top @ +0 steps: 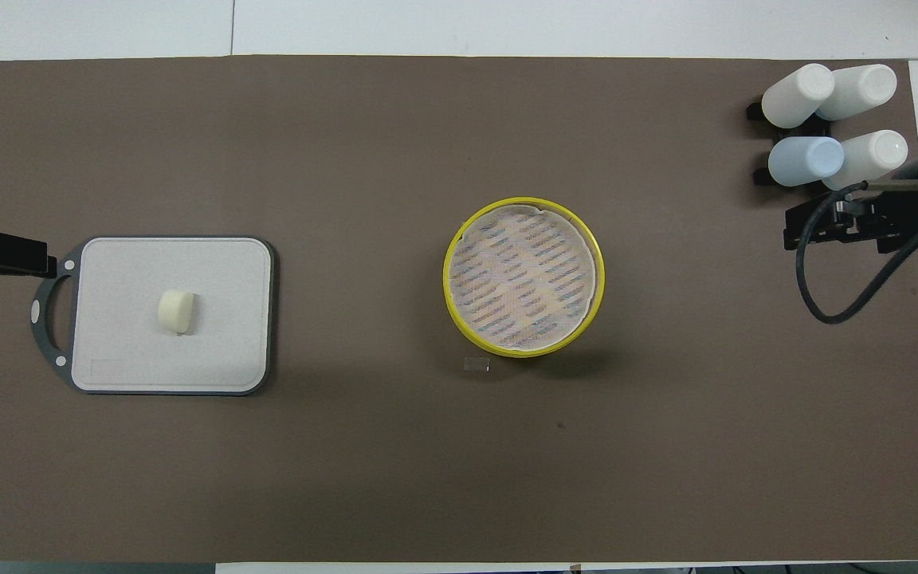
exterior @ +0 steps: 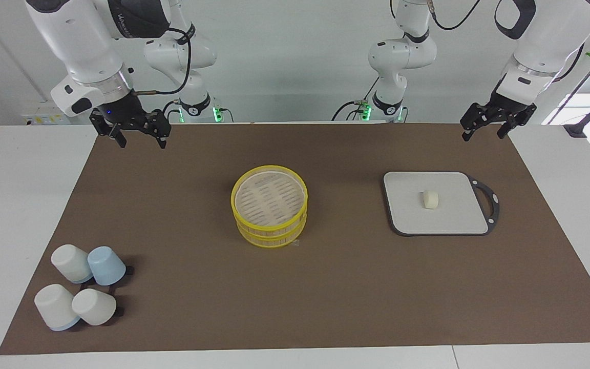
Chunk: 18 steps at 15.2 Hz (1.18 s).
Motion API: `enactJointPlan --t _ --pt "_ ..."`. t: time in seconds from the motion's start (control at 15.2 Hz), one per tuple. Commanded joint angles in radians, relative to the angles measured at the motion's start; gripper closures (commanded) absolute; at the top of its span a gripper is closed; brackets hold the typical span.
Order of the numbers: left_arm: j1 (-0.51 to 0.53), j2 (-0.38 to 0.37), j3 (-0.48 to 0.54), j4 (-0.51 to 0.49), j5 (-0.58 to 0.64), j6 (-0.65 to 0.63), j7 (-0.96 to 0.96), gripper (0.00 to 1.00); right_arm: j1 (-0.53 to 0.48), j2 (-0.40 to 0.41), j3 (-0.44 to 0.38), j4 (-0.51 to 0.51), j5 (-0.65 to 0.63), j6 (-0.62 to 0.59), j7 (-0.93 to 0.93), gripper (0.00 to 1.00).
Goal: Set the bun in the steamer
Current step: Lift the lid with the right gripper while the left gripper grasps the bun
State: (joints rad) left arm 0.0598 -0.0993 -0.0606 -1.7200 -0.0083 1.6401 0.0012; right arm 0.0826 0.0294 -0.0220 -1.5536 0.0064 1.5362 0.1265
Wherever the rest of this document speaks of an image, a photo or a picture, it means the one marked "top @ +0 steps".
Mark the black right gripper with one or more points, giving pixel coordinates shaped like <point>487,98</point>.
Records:
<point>905,215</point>

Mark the white steamed bun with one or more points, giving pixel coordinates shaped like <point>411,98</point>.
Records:
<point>175,311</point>

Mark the yellow rimmed steamer lid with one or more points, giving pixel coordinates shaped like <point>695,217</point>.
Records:
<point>521,275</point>

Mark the yellow bamboo steamer basket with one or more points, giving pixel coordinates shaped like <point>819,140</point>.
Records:
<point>459,323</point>

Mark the light blue plastic cup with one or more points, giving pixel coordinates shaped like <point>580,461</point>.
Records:
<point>806,159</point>

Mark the black cup holder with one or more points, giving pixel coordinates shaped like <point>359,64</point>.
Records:
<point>755,110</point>
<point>760,177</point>

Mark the white plastic cup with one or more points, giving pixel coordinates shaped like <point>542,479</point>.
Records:
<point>798,96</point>
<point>869,158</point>
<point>861,89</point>

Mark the grey cutting board dark rim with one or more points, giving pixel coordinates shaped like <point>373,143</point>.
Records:
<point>212,319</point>

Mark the clear tape piece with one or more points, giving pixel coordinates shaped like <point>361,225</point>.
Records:
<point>477,365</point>

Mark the brown table mat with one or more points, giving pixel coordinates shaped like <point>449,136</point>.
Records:
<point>427,478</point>

